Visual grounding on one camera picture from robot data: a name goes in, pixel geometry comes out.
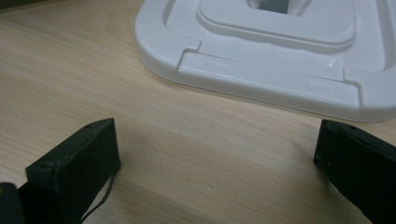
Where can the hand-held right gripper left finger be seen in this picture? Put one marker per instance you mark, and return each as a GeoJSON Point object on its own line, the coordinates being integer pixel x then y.
{"type": "Point", "coordinates": [77, 168]}

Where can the white lidded storage box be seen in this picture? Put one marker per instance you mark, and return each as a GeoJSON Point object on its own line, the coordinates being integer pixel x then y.
{"type": "Point", "coordinates": [264, 68]}

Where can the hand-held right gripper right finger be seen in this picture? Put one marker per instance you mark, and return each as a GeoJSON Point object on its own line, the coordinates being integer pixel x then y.
{"type": "Point", "coordinates": [361, 168]}

